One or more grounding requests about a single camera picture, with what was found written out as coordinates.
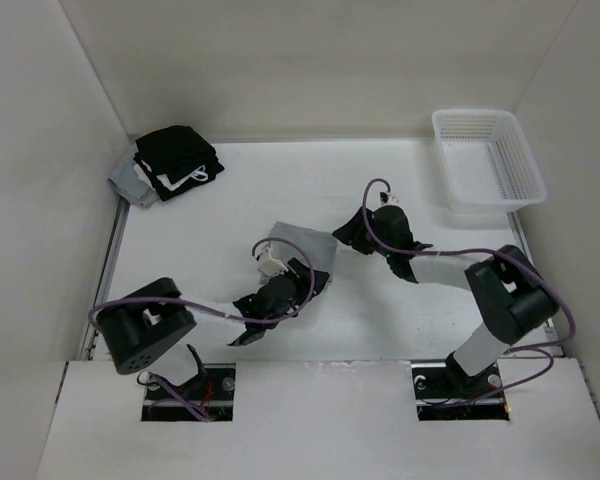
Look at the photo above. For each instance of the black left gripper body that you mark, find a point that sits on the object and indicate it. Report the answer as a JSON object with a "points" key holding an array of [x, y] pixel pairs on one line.
{"points": [[303, 286]]}

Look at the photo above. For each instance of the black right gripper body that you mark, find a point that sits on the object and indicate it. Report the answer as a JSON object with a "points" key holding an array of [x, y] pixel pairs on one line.
{"points": [[362, 240]]}

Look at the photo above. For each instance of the grey tank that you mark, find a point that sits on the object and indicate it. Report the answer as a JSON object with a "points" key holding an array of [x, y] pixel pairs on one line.
{"points": [[319, 246], [124, 180]]}

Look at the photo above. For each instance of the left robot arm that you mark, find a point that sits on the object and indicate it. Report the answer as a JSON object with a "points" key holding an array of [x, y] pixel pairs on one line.
{"points": [[141, 327]]}

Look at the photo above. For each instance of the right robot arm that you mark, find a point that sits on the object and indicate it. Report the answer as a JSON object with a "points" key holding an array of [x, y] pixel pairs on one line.
{"points": [[509, 302]]}

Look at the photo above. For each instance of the folded white tank top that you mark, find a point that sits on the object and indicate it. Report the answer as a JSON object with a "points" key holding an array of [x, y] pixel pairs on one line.
{"points": [[198, 175]]}

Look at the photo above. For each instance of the folded black tank top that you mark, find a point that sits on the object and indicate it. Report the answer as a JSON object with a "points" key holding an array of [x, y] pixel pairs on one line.
{"points": [[176, 151]]}

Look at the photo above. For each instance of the folded grey tank top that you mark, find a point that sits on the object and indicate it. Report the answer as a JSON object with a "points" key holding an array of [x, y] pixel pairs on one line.
{"points": [[124, 180]]}

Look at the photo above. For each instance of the white plastic basket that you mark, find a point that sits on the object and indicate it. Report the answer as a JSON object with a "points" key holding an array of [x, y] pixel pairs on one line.
{"points": [[485, 162]]}

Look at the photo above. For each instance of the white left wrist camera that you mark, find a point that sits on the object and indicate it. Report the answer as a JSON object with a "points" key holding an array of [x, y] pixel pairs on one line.
{"points": [[268, 265]]}

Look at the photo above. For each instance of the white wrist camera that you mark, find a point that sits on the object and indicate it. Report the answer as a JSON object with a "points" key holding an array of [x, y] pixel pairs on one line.
{"points": [[268, 265], [387, 198]]}

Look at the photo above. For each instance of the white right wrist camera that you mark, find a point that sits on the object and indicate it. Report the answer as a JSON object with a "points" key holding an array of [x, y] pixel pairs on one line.
{"points": [[387, 198]]}

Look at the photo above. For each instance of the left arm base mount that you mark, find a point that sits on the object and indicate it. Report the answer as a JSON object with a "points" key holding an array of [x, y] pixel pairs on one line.
{"points": [[214, 395]]}

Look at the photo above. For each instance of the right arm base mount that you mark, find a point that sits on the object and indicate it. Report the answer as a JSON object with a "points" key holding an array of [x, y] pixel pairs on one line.
{"points": [[438, 399]]}

